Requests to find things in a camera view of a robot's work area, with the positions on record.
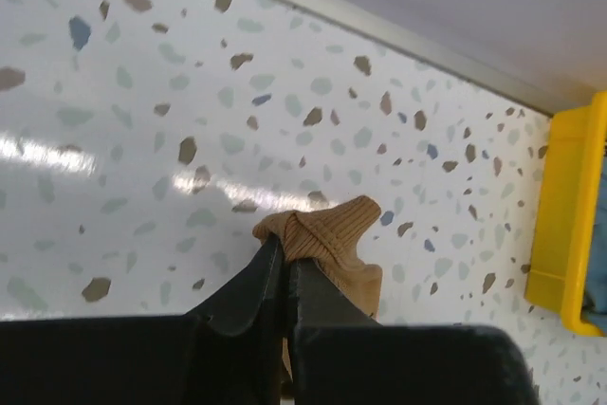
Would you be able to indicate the tan tank top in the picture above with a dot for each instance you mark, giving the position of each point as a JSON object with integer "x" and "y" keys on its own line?
{"x": 330, "y": 238}

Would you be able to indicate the yellow plastic bin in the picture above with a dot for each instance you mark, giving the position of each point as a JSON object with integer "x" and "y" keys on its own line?
{"x": 566, "y": 215}

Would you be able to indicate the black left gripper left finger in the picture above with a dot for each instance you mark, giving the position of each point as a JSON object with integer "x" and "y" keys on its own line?
{"x": 236, "y": 357}

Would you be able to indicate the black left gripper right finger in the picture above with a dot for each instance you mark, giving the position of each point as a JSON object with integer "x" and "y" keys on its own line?
{"x": 327, "y": 337}

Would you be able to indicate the blue tank top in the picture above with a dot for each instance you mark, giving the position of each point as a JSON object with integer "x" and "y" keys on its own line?
{"x": 594, "y": 300}

